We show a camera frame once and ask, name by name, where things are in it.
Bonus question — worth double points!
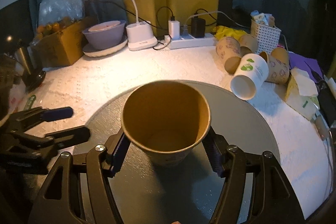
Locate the purple notebook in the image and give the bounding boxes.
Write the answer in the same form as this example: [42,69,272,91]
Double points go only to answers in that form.
[289,52,323,83]

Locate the metal cup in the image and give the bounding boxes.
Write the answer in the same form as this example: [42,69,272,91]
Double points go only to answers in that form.
[14,47,46,92]

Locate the white power strip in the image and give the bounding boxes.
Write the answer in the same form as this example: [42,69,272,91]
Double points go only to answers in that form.
[164,33,217,50]

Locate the white green paper cup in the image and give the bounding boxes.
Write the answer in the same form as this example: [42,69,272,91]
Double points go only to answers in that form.
[230,53,269,101]

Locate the brown paper cup behind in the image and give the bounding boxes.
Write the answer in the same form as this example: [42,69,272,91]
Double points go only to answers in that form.
[239,34,258,56]

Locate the round grey placemat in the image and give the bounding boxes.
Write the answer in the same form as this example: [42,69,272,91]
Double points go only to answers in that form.
[72,80,281,224]

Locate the brown paper cup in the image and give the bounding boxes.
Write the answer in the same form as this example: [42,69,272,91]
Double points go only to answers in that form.
[216,36,242,75]
[259,51,290,84]
[271,47,289,65]
[239,34,258,56]
[121,80,211,167]

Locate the white charger plug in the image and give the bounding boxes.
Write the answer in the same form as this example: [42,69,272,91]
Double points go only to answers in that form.
[168,20,180,40]

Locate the clear plastic bag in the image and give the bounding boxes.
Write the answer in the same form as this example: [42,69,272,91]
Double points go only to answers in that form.
[38,0,85,25]

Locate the brown cardboard box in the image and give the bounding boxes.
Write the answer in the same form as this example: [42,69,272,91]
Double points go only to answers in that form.
[30,16,97,68]

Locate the yellow cloth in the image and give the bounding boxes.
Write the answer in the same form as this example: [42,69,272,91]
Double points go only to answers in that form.
[213,26,247,40]

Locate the white plastic basket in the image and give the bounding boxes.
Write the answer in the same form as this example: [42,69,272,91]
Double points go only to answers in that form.
[251,20,281,54]

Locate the tissue pack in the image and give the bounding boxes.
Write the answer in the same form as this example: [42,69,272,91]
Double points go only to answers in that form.
[285,67,319,121]

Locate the black charger plug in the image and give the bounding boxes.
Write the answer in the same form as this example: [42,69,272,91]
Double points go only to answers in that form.
[191,17,206,38]

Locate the black pouch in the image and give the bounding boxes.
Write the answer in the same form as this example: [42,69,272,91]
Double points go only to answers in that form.
[318,88,335,127]

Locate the white plate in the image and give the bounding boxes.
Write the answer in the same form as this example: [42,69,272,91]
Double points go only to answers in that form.
[83,35,128,57]

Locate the purple bowl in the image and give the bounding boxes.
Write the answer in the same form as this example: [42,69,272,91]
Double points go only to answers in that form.
[82,20,126,50]

